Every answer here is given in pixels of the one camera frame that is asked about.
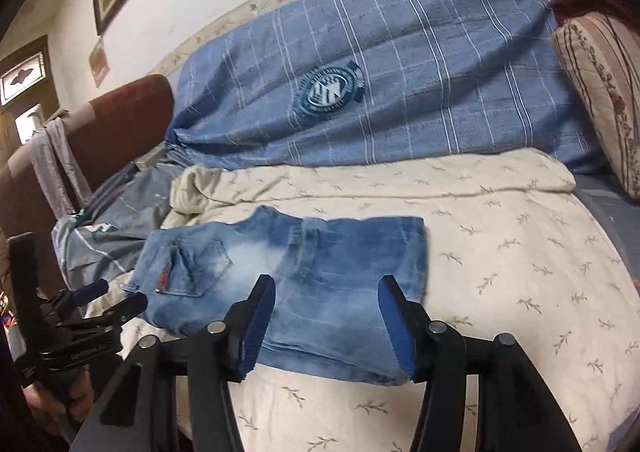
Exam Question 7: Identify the blue denim jeans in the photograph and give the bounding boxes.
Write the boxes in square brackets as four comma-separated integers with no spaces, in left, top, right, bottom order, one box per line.
[122,206,427,386]

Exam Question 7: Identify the person left hand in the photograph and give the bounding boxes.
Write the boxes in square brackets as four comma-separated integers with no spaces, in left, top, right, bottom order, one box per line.
[23,368,94,436]

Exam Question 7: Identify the grey patterned duvet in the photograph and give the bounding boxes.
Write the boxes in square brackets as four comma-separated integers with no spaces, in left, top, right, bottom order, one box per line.
[52,157,184,290]

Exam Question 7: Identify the grey cloth on headboard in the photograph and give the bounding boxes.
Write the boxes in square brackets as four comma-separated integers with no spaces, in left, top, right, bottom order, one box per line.
[27,117,92,219]

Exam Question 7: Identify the cream leaf-print blanket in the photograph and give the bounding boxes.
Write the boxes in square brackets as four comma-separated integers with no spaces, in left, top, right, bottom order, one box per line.
[84,146,640,452]

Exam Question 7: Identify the wooden window door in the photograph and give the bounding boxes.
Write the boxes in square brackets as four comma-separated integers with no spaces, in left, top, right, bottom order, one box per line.
[0,36,58,165]

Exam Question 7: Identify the blue plaid bolster pillow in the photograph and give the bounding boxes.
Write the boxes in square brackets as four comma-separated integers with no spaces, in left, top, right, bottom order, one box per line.
[166,0,605,173]

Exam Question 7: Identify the beige striped floral pillow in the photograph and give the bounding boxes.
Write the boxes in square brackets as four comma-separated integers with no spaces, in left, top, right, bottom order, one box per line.
[553,12,639,199]

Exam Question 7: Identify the small wall picture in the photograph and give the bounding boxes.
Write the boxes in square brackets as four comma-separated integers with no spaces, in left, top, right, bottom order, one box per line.
[89,37,110,88]

